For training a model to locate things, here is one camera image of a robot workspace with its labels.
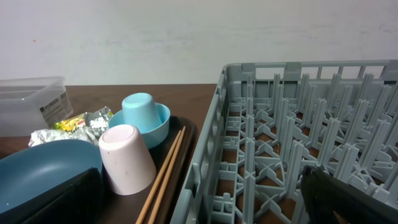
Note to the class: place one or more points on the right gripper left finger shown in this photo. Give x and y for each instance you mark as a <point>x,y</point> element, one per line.
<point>77,200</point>

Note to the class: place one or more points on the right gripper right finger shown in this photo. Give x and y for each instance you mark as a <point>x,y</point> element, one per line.
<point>327,198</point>

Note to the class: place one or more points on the pink cup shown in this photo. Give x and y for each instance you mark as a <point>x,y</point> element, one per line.
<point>127,160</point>

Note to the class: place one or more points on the dark blue bowl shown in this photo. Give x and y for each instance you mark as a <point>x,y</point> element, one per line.
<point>33,171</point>

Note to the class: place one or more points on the light blue cup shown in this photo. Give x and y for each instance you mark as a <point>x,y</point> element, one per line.
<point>139,110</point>

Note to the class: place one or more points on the grey dishwasher rack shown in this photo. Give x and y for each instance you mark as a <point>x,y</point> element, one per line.
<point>267,121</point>

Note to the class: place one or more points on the brown serving tray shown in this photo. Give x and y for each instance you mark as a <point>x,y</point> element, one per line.
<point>126,208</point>

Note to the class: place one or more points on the left wooden chopstick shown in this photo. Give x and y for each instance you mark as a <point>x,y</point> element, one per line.
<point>170,157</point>

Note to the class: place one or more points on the wooden chopstick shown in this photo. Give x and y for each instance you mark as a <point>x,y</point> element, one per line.
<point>166,179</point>
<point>170,157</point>

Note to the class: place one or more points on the right wooden chopstick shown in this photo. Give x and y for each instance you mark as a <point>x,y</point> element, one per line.
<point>166,179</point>

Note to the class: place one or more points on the crumpled white tissue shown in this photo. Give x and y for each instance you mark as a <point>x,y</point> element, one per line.
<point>48,135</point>

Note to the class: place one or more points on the yellow green snack wrapper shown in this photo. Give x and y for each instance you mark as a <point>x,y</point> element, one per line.
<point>72,124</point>

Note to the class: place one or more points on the crumpled silver foil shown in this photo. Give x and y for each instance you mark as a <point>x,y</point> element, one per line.
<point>97,122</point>

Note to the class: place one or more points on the light blue small bowl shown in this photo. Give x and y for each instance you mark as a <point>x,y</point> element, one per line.
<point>154,137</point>

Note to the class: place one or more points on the clear plastic container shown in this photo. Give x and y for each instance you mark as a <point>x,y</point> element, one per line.
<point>30,104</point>

